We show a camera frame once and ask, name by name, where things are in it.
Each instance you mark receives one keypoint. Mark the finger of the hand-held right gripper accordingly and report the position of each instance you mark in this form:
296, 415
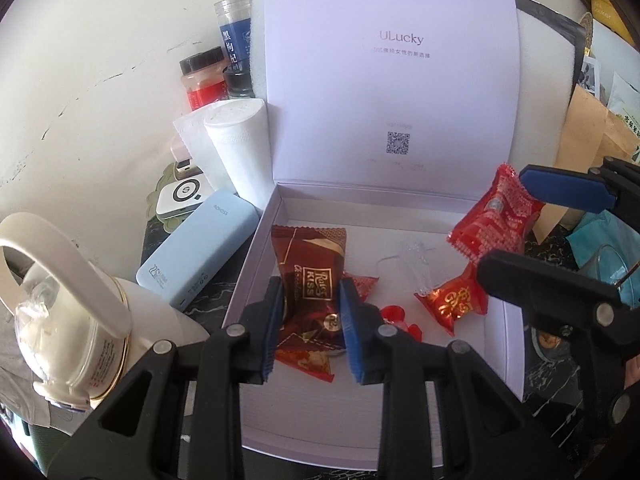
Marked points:
545, 285
565, 187

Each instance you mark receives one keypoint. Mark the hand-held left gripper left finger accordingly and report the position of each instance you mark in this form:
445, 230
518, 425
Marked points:
272, 330

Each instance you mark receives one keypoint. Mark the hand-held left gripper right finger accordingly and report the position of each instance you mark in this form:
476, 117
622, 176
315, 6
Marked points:
350, 330

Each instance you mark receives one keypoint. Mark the red candy packet cartoon couple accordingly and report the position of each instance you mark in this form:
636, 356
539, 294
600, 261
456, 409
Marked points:
305, 360

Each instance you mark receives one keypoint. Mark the red candy packet white text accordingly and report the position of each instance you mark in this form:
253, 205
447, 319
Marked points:
495, 220
364, 285

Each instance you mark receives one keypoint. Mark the dark brown candy packet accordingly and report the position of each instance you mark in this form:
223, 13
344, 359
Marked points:
310, 265

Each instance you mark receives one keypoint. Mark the clear plastic spoon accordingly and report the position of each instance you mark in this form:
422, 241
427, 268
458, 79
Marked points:
421, 266
395, 259

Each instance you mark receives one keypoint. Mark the red candy packet gold characters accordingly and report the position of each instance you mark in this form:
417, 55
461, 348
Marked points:
457, 305

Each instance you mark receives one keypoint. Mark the white gift box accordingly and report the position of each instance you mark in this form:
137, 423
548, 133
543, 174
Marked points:
390, 85

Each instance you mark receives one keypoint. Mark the blue plastic bag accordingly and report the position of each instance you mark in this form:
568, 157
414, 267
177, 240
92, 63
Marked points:
600, 230

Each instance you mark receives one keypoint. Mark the brown paper bag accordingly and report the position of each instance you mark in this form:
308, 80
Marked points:
585, 130

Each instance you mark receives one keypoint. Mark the thin brown stirring stick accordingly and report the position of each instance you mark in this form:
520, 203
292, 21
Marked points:
629, 277

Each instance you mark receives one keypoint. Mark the green and white packet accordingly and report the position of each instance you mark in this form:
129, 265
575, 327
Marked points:
625, 125

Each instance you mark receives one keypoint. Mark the light blue power bank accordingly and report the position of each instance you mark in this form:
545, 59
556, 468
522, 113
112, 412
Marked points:
200, 250

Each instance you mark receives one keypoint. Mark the black and white printed paper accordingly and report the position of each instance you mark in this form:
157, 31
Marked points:
590, 75

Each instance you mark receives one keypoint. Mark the woven straw mat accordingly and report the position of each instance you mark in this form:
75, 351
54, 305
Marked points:
586, 35

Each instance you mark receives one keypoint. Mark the white power bank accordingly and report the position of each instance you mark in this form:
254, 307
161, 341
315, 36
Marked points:
185, 195

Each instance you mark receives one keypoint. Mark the grey scalloped coaster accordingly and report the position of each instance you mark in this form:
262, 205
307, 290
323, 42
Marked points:
152, 200

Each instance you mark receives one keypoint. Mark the white tissue roll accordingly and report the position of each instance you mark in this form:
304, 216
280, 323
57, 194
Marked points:
245, 150

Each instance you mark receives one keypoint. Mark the yellow packet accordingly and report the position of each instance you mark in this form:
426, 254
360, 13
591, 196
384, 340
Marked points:
607, 10

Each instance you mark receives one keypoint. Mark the small white charger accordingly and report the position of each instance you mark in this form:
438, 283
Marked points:
185, 167

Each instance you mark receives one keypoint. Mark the black-lidded jar with red label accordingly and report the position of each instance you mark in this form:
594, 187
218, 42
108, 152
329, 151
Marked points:
205, 85

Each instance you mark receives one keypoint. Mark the grey cloth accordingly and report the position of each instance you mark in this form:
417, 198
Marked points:
12, 375

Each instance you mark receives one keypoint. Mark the tall jar with blue label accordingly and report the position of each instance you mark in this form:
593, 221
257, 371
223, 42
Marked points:
235, 40

